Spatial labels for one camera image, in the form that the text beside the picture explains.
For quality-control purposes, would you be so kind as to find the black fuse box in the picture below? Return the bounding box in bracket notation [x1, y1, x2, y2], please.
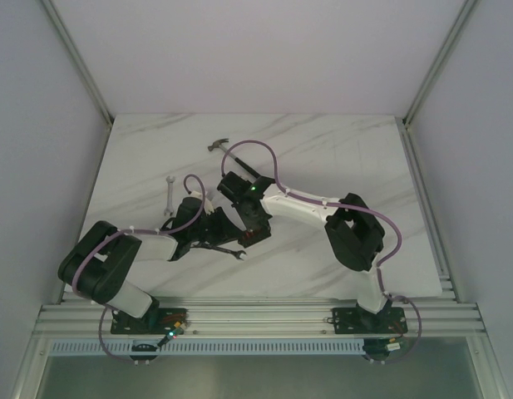
[238, 226, 271, 248]

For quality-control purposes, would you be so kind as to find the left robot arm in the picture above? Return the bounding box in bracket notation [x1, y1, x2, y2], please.
[57, 196, 243, 334]

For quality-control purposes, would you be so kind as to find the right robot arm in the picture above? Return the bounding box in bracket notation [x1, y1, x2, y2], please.
[217, 172, 391, 333]

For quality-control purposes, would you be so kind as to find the large silver open-end wrench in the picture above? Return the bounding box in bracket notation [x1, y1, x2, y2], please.
[194, 243, 246, 260]

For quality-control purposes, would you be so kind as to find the small silver wrench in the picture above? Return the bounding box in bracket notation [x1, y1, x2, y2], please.
[164, 175, 175, 216]

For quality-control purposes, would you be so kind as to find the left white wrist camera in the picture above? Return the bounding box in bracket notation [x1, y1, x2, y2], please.
[189, 191, 215, 215]

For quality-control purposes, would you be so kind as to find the claw hammer black handle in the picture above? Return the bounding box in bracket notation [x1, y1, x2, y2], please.
[207, 138, 260, 179]

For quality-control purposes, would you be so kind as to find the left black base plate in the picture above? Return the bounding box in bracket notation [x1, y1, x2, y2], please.
[111, 308, 187, 335]

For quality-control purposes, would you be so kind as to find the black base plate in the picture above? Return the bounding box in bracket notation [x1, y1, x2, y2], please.
[329, 303, 408, 335]
[111, 308, 187, 335]

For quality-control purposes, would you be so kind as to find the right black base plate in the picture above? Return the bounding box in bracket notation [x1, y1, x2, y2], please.
[329, 303, 408, 335]

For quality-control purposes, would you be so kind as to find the aluminium rail frame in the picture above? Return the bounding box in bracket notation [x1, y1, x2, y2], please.
[32, 295, 486, 338]

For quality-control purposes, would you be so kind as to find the slotted cable duct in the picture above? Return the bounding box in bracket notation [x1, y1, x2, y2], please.
[47, 338, 365, 357]

